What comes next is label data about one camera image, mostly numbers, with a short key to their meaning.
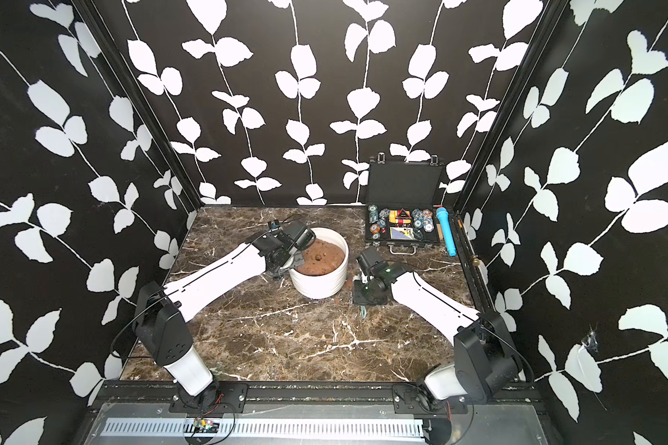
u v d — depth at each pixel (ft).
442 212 3.77
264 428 2.30
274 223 2.44
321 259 2.96
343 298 3.06
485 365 1.38
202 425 2.30
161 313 1.41
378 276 2.01
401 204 3.85
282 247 1.95
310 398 2.46
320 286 2.88
